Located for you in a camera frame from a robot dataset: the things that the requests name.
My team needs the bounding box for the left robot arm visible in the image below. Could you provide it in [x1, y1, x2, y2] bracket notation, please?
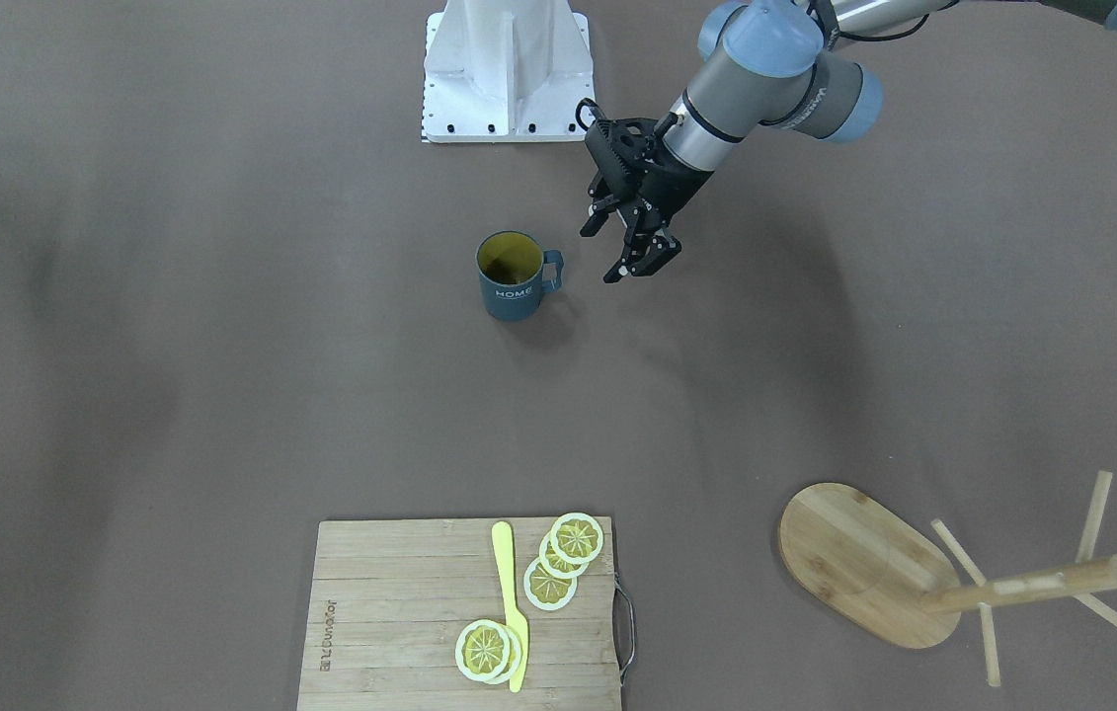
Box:
[575, 1, 949, 284]

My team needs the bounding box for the wooden cup storage rack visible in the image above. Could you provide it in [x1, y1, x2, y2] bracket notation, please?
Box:
[776, 471, 1117, 686]

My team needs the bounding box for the wooden cutting board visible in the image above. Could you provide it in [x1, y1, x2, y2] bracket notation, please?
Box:
[297, 515, 634, 710]

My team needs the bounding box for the yellow plastic knife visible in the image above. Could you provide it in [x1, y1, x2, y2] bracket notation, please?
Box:
[491, 520, 529, 693]

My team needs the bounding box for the dark blue mug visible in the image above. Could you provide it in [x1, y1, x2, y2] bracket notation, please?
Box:
[475, 231, 564, 321]

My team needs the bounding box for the lemon slice back of trio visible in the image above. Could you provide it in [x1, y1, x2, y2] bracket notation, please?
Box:
[523, 557, 577, 611]

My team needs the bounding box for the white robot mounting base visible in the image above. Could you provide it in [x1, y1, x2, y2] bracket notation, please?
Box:
[420, 1, 596, 144]

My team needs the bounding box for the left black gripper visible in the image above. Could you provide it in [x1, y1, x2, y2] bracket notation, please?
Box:
[577, 118, 712, 284]

